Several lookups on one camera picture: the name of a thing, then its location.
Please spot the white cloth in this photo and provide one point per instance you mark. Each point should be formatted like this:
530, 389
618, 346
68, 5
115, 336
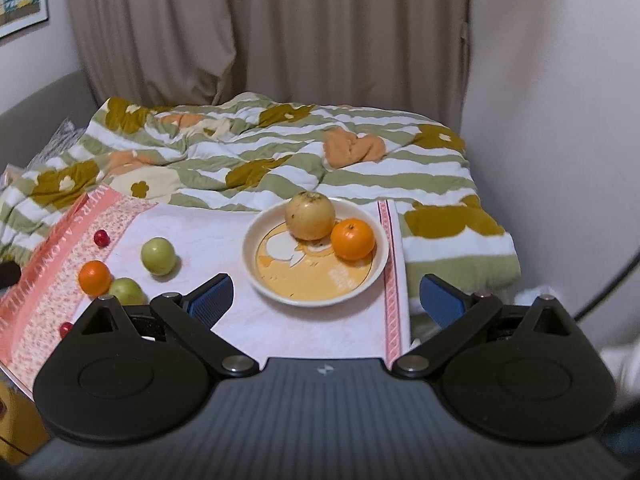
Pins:
617, 367

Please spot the beige curtain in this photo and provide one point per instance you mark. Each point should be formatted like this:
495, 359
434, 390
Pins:
300, 35

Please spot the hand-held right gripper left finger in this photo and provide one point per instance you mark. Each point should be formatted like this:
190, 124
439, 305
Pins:
212, 301

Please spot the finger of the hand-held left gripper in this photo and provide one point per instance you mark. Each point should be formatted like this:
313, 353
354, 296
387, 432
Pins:
10, 274

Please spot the grey sofa backrest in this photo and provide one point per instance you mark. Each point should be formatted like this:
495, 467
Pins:
40, 105

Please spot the grey patterned pillow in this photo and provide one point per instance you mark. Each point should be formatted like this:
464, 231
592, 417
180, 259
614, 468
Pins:
60, 140

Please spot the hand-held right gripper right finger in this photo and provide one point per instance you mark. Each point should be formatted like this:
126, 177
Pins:
440, 301

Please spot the cardboard box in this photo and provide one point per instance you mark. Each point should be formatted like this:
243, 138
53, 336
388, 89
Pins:
15, 425

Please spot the wall poster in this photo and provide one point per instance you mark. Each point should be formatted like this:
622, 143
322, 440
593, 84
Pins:
20, 0

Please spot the orange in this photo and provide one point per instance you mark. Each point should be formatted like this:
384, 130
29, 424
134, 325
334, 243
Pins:
352, 240
94, 278

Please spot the green apple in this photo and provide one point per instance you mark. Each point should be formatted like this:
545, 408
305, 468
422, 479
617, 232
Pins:
125, 290
158, 256

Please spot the cream plate with yellow print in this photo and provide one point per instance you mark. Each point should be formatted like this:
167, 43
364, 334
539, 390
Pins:
300, 280

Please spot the pink floral-bordered cloth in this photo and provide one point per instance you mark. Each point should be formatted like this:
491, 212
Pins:
200, 240

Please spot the red cherry tomato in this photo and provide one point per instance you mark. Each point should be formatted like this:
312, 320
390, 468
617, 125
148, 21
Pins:
101, 237
65, 330

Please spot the yellow pear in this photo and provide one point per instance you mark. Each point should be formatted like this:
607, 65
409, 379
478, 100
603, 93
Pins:
310, 217

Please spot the green striped floral blanket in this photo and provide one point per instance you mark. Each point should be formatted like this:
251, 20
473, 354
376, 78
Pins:
300, 160

